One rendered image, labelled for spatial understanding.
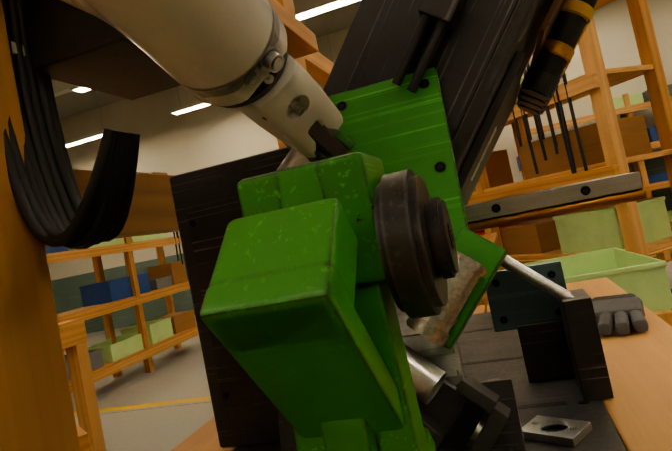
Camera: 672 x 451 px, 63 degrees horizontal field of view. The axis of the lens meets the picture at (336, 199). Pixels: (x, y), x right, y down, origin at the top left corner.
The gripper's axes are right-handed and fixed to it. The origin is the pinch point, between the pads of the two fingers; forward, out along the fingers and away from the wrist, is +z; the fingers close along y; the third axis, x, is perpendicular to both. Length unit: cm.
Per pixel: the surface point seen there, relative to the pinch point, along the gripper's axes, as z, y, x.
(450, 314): 0.1, -20.6, 5.1
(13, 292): -9.8, 8.0, 26.5
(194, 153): 818, 682, 40
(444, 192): 2.5, -13.2, -3.7
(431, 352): 4.9, -20.5, 8.7
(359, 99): 2.1, -0.2, -6.9
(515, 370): 34.3, -26.5, 5.0
